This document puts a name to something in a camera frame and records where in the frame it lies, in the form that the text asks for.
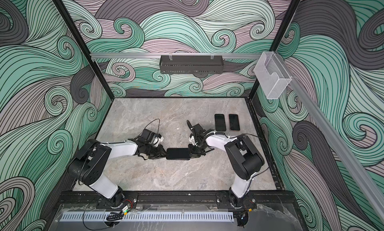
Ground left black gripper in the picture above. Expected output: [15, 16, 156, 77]
[145, 144, 170, 159]

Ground black phone patterned reflection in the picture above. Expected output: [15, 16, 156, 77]
[166, 148, 191, 157]

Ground black case with camera hole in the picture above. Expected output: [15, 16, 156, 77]
[214, 113, 227, 132]

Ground pink phone case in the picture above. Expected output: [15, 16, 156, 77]
[228, 113, 241, 132]

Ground black case edge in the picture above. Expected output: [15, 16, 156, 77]
[166, 157, 191, 161]

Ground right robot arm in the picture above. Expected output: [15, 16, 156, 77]
[187, 121, 265, 209]

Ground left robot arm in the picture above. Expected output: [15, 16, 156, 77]
[67, 129, 166, 209]

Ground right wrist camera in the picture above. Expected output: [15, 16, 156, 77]
[189, 134, 196, 146]

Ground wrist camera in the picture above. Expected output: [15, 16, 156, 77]
[153, 134, 164, 147]
[189, 134, 196, 146]

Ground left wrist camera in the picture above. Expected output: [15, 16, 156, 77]
[153, 134, 164, 147]

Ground white slotted cable duct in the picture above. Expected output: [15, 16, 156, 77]
[59, 212, 235, 223]

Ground black wall tray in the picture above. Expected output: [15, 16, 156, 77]
[159, 56, 224, 74]

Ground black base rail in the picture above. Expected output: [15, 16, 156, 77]
[58, 191, 296, 209]

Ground clear plastic wall holder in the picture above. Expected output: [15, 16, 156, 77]
[254, 52, 292, 100]

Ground back aluminium rail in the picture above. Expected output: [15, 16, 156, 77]
[90, 52, 262, 60]

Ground aluminium rail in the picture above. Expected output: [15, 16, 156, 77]
[276, 54, 384, 221]
[90, 52, 262, 60]

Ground right aluminium rail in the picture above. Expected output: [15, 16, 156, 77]
[276, 54, 384, 221]

